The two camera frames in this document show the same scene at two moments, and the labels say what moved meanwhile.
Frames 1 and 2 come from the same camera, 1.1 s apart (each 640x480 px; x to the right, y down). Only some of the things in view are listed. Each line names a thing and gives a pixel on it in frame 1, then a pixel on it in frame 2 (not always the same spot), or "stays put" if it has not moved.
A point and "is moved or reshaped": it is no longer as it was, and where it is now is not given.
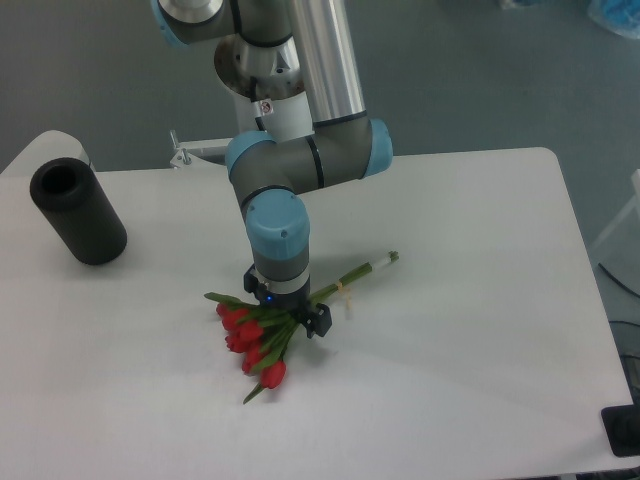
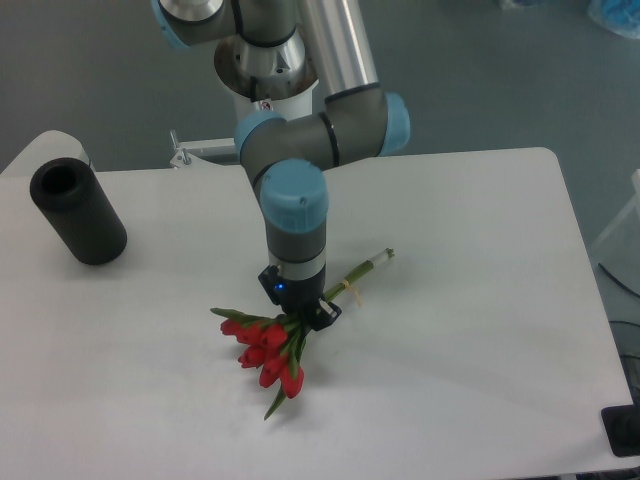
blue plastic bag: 620,16 stays put
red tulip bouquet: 261,335 is moved or reshaped
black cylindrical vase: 70,195 stays put
